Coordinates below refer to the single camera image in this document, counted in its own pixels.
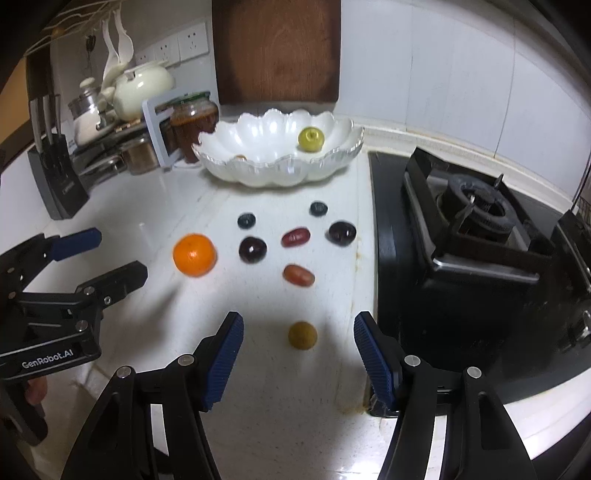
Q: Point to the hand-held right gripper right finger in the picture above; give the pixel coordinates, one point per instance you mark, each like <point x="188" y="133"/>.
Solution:
<point x="374" y="360"/>

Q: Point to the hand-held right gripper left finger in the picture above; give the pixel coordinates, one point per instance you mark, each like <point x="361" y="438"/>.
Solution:
<point x="226" y="364"/>

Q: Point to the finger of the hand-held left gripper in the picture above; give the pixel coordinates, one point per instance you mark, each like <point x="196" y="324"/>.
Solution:
<point x="124" y="277"/>
<point x="76" y="242"/>

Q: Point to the orange mandarin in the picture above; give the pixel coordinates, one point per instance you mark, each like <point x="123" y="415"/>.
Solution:
<point x="195" y="255"/>

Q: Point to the red oblong jujube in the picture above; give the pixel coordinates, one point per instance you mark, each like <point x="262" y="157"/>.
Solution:
<point x="298" y="275"/>
<point x="295" y="237"/>

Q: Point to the blueberry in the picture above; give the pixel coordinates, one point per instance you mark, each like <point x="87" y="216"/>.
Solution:
<point x="246" y="220"/>
<point x="318" y="208"/>

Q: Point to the white scalloped bowl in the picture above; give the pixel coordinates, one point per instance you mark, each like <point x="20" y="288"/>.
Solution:
<point x="258" y="138"/>

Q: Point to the person's left hand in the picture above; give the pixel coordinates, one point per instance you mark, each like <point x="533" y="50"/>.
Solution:
<point x="34" y="391"/>

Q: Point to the black knife block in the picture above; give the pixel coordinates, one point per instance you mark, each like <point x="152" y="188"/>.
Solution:
<point x="55" y="180"/>

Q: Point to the black gas stove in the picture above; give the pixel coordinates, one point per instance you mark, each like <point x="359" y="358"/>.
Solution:
<point x="415" y="295"/>

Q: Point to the metal shelf tray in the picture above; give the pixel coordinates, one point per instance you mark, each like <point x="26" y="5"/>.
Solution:
<point x="101" y="147"/>

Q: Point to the jar of brown powder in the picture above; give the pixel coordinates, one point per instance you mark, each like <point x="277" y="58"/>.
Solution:
<point x="137" y="156"/>

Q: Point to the small steel-lidded steamer pot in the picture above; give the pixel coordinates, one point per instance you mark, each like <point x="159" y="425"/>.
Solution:
<point x="87" y="115"/>

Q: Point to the wooden trivet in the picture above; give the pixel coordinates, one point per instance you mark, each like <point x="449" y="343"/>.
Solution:
<point x="131" y="123"/>

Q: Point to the white lid rack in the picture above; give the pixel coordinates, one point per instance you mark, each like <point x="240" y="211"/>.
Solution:
<point x="152" y="129"/>

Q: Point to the black stove pan support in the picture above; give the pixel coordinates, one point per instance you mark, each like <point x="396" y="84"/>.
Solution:
<point x="575" y="240"/>
<point x="485" y="258"/>

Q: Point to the glass jar with green lid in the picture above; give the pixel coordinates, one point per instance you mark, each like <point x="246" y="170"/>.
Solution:
<point x="194" y="124"/>

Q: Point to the cream ceramic teapot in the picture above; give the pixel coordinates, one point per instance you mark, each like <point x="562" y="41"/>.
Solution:
<point x="138" y="87"/>

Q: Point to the white plastic spoon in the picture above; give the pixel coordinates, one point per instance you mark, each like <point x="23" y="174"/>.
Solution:
<point x="111" y="55"/>

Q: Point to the black stove burner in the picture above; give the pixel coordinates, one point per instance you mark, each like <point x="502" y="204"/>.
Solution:
<point x="489" y="203"/>

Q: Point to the dark hanging tool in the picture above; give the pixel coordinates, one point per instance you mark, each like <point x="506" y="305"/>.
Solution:
<point x="90" y="45"/>

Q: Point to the stove knob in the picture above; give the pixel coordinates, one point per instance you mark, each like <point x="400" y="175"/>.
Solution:
<point x="575" y="330"/>

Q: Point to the white rice paddle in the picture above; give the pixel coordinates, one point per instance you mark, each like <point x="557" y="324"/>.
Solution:
<point x="124" y="41"/>

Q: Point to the green round fruit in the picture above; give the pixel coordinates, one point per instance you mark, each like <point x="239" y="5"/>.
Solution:
<point x="310" y="138"/>

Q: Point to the brown wooden cutting board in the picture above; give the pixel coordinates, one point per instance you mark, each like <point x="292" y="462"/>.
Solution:
<point x="277" y="50"/>

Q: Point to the white wall socket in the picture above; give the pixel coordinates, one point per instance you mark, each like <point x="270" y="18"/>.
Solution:
<point x="145" y="56"/>
<point x="193" y="41"/>
<point x="167" y="48"/>

